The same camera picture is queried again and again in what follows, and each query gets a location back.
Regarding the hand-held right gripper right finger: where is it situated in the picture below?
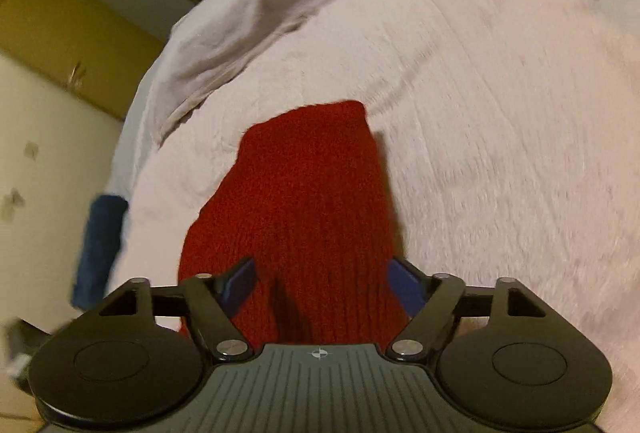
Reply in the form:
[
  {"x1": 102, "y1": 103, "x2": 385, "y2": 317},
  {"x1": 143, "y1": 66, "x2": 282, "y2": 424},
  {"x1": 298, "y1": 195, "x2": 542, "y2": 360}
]
[{"x1": 387, "y1": 256, "x2": 549, "y2": 362}]

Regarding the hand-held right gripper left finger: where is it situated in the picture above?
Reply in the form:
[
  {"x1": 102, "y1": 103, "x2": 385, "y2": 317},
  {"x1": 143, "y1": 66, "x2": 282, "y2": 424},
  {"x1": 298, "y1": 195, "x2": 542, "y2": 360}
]
[{"x1": 97, "y1": 255, "x2": 258, "y2": 362}]

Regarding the red knitted sweater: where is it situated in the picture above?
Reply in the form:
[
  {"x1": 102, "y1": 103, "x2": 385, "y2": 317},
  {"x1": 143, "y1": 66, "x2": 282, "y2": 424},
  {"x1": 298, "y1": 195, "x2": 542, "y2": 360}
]
[{"x1": 177, "y1": 100, "x2": 407, "y2": 347}]

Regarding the dark blue cloth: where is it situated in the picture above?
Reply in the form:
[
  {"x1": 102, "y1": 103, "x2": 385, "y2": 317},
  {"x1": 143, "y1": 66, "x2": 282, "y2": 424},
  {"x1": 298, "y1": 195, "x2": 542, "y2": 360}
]
[{"x1": 71, "y1": 194, "x2": 129, "y2": 310}]

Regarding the pale lilac bed sheet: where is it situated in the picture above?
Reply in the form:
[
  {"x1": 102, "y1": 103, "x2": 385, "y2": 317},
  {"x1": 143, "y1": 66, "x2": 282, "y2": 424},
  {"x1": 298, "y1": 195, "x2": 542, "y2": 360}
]
[{"x1": 104, "y1": 23, "x2": 201, "y2": 234}]

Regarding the pink fleece blanket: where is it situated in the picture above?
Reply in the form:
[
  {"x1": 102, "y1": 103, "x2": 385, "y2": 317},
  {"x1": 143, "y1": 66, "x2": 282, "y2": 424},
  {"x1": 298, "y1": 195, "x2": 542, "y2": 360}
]
[{"x1": 120, "y1": 0, "x2": 640, "y2": 433}]

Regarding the lilac pillow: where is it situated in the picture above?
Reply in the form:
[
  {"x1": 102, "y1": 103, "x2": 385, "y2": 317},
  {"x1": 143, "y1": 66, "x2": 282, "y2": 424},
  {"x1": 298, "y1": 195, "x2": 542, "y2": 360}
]
[{"x1": 157, "y1": 0, "x2": 453, "y2": 148}]

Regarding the yellow wooden door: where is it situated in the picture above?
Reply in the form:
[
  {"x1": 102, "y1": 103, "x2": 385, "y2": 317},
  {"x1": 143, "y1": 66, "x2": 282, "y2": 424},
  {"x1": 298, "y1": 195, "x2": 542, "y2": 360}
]
[{"x1": 0, "y1": 0, "x2": 167, "y2": 120}]

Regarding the metal door handle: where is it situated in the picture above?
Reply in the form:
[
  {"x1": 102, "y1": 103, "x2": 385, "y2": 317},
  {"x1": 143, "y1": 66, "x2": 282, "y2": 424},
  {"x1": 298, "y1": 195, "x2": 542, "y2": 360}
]
[{"x1": 66, "y1": 62, "x2": 87, "y2": 90}]

